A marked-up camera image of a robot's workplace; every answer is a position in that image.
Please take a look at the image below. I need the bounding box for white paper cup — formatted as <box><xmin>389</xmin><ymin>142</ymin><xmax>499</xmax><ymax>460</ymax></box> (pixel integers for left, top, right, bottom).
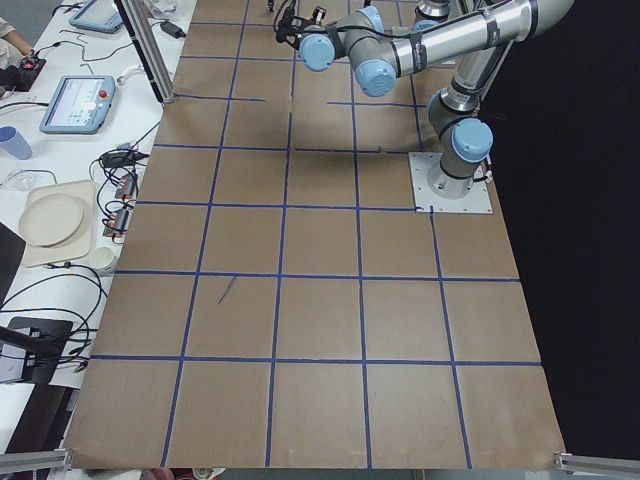
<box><xmin>89</xmin><ymin>247</ymin><xmax>119</xmax><ymax>276</ymax></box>

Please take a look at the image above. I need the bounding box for black monitor stand base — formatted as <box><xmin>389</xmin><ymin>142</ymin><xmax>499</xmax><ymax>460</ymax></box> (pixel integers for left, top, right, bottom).
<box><xmin>1</xmin><ymin>317</ymin><xmax>73</xmax><ymax>384</ymax></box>

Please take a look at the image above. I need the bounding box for near usb hub box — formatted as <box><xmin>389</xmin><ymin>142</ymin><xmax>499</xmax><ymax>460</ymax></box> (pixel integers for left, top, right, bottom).
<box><xmin>103</xmin><ymin>208</ymin><xmax>130</xmax><ymax>239</ymax></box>

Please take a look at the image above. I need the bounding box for black power adapter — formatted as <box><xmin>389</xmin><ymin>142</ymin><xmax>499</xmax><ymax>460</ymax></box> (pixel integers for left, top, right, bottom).
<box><xmin>160</xmin><ymin>20</ymin><xmax>186</xmax><ymax>39</ymax></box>

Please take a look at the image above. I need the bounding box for left bottom frame bracket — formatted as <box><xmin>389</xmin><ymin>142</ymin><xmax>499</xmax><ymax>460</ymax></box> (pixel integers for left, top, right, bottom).
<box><xmin>1</xmin><ymin>449</ymin><xmax>75</xmax><ymax>478</ymax></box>

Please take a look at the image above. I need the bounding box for usb hub box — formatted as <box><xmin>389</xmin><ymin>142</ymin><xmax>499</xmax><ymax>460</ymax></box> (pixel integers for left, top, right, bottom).
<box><xmin>103</xmin><ymin>208</ymin><xmax>130</xmax><ymax>239</ymax></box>
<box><xmin>114</xmin><ymin>172</ymin><xmax>138</xmax><ymax>200</ymax></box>

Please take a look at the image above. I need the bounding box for blue plastic cup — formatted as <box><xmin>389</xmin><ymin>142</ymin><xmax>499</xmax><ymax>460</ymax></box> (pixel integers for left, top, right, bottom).
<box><xmin>0</xmin><ymin>126</ymin><xmax>33</xmax><ymax>160</ymax></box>

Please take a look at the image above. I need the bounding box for beige round plate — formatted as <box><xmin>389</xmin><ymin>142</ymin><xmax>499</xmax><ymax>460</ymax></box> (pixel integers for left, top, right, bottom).
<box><xmin>18</xmin><ymin>193</ymin><xmax>84</xmax><ymax>246</ymax></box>

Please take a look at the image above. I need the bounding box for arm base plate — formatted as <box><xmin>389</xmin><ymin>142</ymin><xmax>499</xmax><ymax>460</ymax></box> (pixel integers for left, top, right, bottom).
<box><xmin>408</xmin><ymin>152</ymin><xmax>493</xmax><ymax>214</ymax></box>

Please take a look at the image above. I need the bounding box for far usb hub box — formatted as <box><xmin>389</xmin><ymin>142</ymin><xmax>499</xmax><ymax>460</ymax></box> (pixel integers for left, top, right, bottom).
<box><xmin>114</xmin><ymin>172</ymin><xmax>138</xmax><ymax>200</ymax></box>

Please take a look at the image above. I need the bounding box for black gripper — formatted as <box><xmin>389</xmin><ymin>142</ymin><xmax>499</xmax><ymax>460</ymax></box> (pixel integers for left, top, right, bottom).
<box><xmin>277</xmin><ymin>12</ymin><xmax>325</xmax><ymax>48</ymax></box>

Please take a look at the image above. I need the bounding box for aluminium frame post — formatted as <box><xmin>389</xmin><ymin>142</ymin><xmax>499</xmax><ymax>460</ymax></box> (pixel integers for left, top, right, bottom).
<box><xmin>115</xmin><ymin>0</ymin><xmax>175</xmax><ymax>105</ymax></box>

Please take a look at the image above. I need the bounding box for beige tray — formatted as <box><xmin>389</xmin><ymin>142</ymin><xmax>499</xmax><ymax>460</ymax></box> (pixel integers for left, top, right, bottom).
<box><xmin>18</xmin><ymin>180</ymin><xmax>96</xmax><ymax>267</ymax></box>

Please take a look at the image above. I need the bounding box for right bottom frame bracket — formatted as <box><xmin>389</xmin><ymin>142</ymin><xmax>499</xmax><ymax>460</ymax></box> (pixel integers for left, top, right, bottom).
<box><xmin>553</xmin><ymin>452</ymin><xmax>640</xmax><ymax>479</ymax></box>

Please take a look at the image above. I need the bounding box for frame bracket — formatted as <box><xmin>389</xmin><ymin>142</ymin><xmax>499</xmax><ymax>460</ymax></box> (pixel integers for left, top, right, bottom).
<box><xmin>553</xmin><ymin>452</ymin><xmax>640</xmax><ymax>479</ymax></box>
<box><xmin>1</xmin><ymin>449</ymin><xmax>75</xmax><ymax>478</ymax></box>

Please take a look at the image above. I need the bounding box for teach pendant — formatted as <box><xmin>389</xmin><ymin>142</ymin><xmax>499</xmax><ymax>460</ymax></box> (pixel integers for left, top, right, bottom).
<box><xmin>39</xmin><ymin>75</ymin><xmax>116</xmax><ymax>134</ymax></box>
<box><xmin>69</xmin><ymin>0</ymin><xmax>123</xmax><ymax>33</ymax></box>

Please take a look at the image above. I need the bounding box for far teach pendant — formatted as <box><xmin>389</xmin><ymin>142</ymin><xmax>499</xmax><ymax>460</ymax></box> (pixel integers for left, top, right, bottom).
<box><xmin>69</xmin><ymin>0</ymin><xmax>123</xmax><ymax>33</ymax></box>

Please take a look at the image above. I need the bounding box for near teach pendant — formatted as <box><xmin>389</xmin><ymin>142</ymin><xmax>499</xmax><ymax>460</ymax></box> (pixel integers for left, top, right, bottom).
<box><xmin>39</xmin><ymin>75</ymin><xmax>116</xmax><ymax>134</ymax></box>

